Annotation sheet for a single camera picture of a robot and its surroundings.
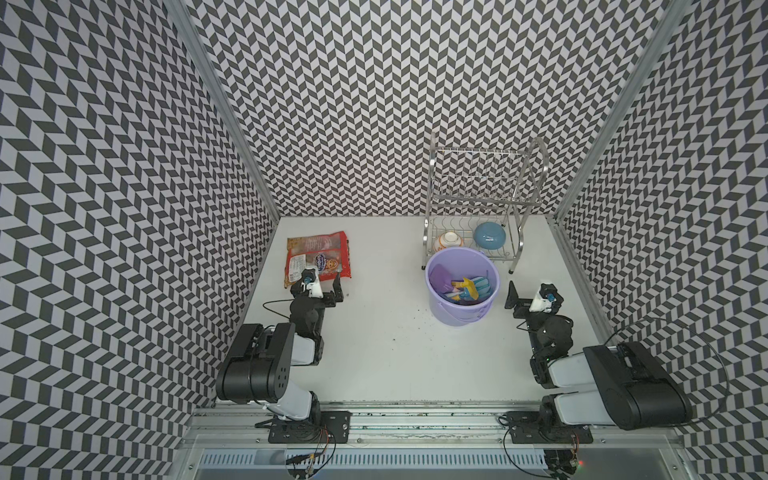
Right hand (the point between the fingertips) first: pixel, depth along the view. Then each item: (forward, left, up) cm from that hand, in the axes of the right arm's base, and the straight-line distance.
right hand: (526, 286), depth 86 cm
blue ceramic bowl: (+24, +5, -5) cm, 25 cm away
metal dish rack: (+18, +14, +19) cm, 29 cm away
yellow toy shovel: (+2, +16, -2) cm, 17 cm away
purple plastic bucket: (+7, +18, +3) cm, 19 cm away
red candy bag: (+20, +62, -9) cm, 66 cm away
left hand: (+5, +60, -1) cm, 61 cm away
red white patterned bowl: (+19, +20, -2) cm, 28 cm away
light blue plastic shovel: (-1, +17, -4) cm, 18 cm away
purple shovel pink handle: (+5, +24, -3) cm, 25 cm away
